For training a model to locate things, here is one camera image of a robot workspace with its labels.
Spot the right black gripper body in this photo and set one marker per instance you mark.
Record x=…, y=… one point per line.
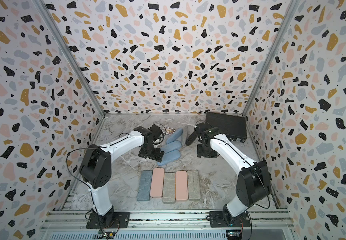
x=204, y=153

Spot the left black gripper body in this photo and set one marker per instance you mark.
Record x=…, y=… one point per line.
x=152, y=152

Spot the case with purple glasses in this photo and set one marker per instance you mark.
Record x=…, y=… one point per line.
x=175, y=145

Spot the blue case brown lining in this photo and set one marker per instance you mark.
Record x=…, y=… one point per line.
x=176, y=136

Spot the pink glasses case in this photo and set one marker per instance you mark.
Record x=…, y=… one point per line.
x=157, y=184
x=181, y=187

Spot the grey case mint lining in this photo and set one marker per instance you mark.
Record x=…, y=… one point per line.
x=145, y=186

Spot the mint glasses case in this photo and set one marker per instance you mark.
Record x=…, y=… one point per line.
x=169, y=188

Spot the grey case with glasses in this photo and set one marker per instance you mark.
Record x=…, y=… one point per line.
x=184, y=135

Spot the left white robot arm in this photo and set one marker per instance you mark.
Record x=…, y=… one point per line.
x=96, y=167

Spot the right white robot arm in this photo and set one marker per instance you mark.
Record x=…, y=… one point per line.
x=253, y=181

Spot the playing card box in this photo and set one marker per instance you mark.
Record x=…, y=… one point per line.
x=170, y=131

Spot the black briefcase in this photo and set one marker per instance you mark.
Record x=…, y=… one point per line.
x=234, y=127

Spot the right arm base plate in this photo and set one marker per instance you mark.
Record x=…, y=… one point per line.
x=221, y=219

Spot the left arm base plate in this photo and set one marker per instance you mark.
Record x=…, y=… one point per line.
x=110, y=220

